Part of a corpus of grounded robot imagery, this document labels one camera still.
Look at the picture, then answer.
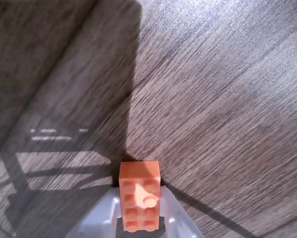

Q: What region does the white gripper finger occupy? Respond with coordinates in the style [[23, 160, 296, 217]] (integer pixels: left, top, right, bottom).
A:
[[159, 185, 202, 238], [66, 186, 122, 238]]

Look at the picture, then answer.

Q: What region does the orange lego block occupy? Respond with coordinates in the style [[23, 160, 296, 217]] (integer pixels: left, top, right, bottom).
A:
[[118, 160, 162, 233]]

